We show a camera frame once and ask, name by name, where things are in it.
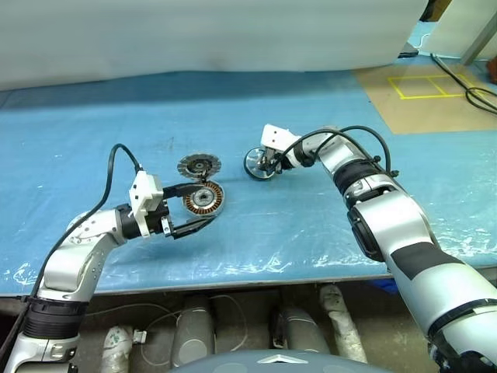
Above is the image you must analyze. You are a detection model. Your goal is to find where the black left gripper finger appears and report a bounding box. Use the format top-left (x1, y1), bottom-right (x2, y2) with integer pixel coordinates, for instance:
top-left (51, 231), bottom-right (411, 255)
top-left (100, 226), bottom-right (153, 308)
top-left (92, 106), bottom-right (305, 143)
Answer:
top-left (162, 182), bottom-right (203, 198)
top-left (172, 215), bottom-right (217, 240)

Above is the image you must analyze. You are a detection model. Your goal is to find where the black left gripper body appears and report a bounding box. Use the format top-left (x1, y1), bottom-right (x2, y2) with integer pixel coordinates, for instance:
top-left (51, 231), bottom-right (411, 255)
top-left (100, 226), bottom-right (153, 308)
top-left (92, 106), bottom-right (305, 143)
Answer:
top-left (149, 196), bottom-right (178, 239)

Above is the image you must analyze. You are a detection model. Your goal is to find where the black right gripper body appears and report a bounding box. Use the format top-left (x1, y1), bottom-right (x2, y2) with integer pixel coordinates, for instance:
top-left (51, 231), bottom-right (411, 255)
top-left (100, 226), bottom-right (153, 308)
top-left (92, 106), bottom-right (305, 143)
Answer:
top-left (273, 145), bottom-right (298, 173)

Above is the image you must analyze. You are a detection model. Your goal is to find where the round silver motor housing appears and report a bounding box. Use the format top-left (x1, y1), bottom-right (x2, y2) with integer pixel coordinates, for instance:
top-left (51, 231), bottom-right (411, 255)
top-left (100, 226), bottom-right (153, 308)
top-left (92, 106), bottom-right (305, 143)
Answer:
top-left (243, 146), bottom-right (280, 182)

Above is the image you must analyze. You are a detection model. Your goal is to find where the silver finned motor cover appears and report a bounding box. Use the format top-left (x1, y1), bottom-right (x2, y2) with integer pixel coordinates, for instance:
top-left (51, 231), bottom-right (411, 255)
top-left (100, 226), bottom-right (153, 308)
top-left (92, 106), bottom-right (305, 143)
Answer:
top-left (176, 153), bottom-right (223, 183)

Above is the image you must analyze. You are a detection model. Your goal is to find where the copper wound stator disc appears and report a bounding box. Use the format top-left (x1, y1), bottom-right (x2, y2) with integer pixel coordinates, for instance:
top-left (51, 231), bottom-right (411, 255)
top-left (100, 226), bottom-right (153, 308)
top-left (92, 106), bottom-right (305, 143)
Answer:
top-left (181, 180), bottom-right (226, 217)

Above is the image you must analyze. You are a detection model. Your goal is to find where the blue plastic table sheet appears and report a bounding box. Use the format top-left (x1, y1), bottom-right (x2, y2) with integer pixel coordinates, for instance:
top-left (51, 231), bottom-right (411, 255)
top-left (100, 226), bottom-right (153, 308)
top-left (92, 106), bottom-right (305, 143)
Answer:
top-left (0, 21), bottom-right (497, 296)

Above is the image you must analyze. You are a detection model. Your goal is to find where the grey rounded robot leg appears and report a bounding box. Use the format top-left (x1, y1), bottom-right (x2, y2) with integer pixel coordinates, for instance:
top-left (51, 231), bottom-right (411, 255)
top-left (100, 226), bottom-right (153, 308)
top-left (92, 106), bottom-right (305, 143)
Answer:
top-left (271, 306), bottom-right (331, 354)
top-left (170, 297), bottom-right (217, 368)

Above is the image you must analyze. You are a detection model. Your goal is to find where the white bundle with green mark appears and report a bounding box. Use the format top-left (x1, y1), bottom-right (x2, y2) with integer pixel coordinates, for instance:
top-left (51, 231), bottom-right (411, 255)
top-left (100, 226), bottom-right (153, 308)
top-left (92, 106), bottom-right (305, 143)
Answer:
top-left (103, 325), bottom-right (135, 373)

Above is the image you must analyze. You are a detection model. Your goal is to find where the white backdrop sheet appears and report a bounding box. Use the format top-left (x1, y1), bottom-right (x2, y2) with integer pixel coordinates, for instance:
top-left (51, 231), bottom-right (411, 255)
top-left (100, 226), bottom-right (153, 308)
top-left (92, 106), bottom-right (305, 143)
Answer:
top-left (0, 0), bottom-right (430, 92)

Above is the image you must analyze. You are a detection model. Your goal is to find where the brown cardboard mat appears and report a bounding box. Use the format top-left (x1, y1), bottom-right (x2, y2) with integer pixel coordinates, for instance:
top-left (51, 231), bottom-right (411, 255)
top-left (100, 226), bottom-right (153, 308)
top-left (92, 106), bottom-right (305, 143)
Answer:
top-left (355, 61), bottom-right (497, 136)

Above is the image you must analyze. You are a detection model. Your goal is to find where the grey robot torso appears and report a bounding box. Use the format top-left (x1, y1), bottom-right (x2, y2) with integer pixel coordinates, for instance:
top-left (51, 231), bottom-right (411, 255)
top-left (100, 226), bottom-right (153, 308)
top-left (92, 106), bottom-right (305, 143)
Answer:
top-left (170, 349), bottom-right (393, 373)

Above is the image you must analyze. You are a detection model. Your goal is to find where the white wrapped table leg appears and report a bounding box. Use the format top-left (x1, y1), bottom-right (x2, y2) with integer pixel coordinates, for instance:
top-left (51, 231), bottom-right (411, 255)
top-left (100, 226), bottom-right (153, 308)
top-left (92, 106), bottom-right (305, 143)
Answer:
top-left (318, 285), bottom-right (368, 364)

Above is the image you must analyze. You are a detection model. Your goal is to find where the white panel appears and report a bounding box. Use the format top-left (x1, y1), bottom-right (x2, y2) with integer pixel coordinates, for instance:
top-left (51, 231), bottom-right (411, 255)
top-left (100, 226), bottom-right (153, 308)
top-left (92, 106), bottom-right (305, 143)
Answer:
top-left (421, 0), bottom-right (497, 59)

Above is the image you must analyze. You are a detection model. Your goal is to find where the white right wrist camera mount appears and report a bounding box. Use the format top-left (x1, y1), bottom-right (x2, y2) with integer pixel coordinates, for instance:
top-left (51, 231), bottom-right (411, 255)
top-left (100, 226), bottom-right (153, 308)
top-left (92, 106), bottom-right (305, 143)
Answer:
top-left (260, 124), bottom-right (302, 155)

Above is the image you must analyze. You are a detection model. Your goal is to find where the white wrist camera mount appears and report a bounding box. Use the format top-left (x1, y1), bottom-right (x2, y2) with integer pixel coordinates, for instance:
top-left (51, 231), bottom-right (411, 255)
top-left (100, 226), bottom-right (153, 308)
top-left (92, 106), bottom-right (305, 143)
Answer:
top-left (260, 124), bottom-right (302, 155)
top-left (127, 170), bottom-right (164, 238)

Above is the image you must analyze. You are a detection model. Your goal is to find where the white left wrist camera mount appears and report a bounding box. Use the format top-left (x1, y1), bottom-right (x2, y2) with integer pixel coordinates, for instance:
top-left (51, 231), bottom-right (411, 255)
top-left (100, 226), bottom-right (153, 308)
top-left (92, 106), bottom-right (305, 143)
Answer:
top-left (127, 170), bottom-right (164, 238)

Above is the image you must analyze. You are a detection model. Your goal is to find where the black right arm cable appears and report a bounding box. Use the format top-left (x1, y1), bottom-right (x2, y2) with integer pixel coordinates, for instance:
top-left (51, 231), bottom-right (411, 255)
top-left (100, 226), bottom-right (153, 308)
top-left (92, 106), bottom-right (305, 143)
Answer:
top-left (277, 124), bottom-right (401, 178)

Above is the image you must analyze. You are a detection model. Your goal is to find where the thin white wire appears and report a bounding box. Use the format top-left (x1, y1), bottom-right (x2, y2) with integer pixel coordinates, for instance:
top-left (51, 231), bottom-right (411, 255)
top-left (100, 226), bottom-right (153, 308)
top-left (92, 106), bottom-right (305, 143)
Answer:
top-left (83, 294), bottom-right (249, 368)

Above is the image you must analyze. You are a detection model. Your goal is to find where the black looped cable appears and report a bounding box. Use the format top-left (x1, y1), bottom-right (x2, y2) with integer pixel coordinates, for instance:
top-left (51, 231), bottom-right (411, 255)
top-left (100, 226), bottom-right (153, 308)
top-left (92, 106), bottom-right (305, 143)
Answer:
top-left (430, 52), bottom-right (497, 116)

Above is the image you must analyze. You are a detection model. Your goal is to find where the grey metal post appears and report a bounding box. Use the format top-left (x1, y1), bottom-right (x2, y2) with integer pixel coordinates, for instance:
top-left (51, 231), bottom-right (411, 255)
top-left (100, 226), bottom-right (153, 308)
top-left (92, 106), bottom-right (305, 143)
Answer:
top-left (460, 15), bottom-right (497, 65)

